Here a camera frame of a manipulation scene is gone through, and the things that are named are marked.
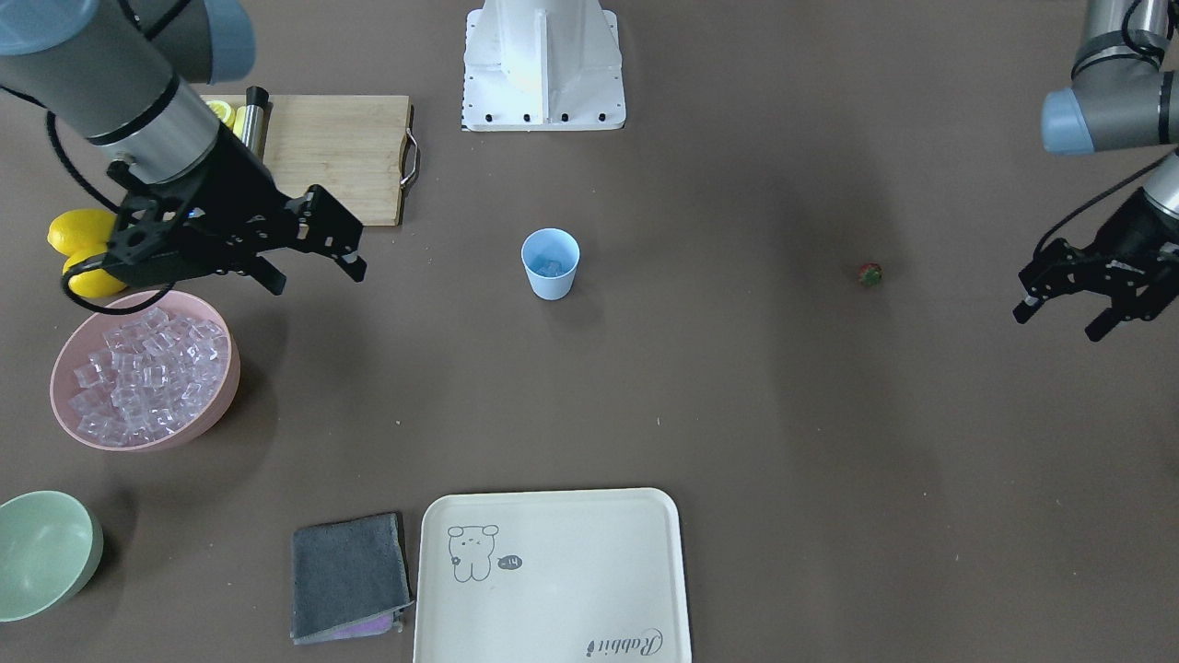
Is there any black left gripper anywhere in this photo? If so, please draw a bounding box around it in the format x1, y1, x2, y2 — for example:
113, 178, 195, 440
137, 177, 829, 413
1013, 189, 1175, 343

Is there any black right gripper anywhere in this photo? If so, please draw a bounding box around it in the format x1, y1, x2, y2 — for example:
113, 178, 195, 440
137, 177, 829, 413
193, 129, 368, 297

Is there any red strawberry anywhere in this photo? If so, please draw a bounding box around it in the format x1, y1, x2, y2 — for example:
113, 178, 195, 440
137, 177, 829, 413
858, 262, 883, 288

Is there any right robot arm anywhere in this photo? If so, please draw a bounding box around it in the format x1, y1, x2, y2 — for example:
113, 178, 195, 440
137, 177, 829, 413
1, 1, 367, 311

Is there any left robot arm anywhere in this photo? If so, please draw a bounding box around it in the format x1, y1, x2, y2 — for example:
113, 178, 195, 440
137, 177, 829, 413
1013, 1, 1178, 343

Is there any pile of clear ice cubes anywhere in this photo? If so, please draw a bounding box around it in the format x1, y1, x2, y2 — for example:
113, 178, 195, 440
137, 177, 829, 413
64, 306, 231, 448

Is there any light blue cup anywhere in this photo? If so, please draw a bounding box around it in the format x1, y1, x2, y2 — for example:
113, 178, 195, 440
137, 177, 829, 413
519, 227, 581, 301

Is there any ice cube in cup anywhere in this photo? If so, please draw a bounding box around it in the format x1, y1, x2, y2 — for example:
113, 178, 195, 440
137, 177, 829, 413
533, 257, 566, 278

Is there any wooden cutting board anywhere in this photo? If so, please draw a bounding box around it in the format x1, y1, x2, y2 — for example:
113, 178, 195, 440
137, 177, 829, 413
261, 94, 420, 227

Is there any lemon slice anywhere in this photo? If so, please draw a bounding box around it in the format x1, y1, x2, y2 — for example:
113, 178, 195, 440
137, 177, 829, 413
205, 99, 236, 127

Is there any pink bowl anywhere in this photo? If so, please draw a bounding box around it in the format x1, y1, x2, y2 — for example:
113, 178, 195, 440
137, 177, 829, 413
50, 291, 241, 452

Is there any yellow lemon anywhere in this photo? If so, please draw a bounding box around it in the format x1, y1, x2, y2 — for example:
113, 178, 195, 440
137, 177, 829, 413
62, 244, 127, 298
46, 206, 116, 256

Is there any dark grey cloth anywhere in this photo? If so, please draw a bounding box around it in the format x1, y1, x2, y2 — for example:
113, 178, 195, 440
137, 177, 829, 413
290, 512, 415, 646

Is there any mint green bowl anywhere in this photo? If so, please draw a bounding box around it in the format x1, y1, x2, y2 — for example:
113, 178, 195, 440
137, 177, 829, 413
1, 490, 105, 622

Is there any cream rabbit tray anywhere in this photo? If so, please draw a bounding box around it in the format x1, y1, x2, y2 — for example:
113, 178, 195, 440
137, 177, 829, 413
413, 487, 694, 662

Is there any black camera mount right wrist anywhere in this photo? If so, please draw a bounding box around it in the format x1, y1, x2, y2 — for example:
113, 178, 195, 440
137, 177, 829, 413
60, 157, 232, 310

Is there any steel handled knife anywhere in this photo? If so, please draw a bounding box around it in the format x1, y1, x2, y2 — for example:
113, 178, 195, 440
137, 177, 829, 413
235, 87, 270, 157

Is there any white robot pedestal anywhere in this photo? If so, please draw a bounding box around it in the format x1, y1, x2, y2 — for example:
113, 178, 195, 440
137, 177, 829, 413
461, 1, 627, 132

